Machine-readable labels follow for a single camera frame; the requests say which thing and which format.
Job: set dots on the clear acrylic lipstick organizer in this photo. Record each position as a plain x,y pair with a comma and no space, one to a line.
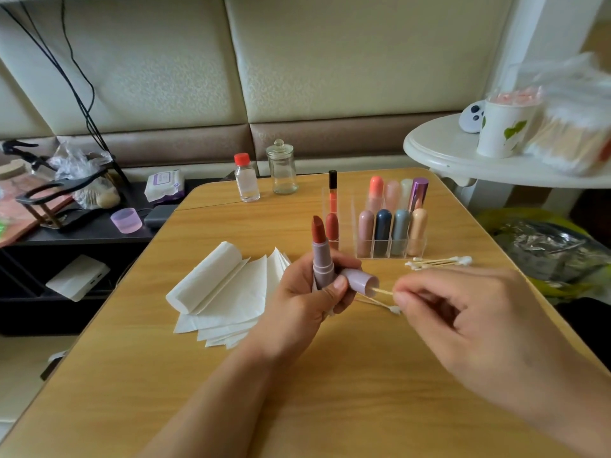
391,224

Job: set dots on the white panda figure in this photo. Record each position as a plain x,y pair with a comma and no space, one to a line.
472,116

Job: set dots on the black low shelf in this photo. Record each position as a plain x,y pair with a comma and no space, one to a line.
86,238

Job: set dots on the crumpled clear plastic bag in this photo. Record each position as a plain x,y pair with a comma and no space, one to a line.
74,159

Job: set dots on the jar with wooden lid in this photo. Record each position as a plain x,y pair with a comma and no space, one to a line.
9,170

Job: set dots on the white power bank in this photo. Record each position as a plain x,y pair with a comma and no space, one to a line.
77,278

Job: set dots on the pink tray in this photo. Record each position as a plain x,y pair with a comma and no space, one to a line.
19,214

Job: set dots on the beige padded backrest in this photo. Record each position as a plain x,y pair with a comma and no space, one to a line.
372,52

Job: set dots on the person's right hand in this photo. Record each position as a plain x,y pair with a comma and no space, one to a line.
492,338

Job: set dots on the mauve lipstick cap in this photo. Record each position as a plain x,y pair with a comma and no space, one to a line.
361,282

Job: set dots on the person's left hand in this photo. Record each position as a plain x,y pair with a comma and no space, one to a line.
296,315

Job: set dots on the yellow-green bin with bag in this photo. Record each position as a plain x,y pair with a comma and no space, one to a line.
549,252

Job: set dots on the small purple plastic cup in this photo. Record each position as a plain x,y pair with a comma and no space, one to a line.
126,221

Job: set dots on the stack of white tissues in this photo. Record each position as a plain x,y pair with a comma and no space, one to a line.
234,300

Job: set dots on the person's left forearm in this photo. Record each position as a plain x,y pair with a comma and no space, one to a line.
210,415

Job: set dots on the pile of cotton swabs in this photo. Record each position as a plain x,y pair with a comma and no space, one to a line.
439,262

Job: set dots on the red lipstick mauve tube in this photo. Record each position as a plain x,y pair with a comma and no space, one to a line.
323,257

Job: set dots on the white round side table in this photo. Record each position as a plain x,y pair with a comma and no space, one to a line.
449,152

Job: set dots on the thin wooden cotton swab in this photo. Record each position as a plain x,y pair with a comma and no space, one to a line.
382,304
382,291

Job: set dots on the glass jar with lid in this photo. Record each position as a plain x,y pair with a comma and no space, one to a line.
282,170

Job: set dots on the clear bottle red cap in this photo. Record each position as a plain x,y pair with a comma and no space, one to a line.
247,181

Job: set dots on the wet wipes pack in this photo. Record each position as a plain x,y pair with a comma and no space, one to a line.
165,187

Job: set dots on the white tissue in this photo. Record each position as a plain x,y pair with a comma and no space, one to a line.
205,276

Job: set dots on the black clip tool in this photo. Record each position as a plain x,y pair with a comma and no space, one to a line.
19,148

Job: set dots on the white mug green leaf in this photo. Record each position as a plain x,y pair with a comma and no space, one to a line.
506,128

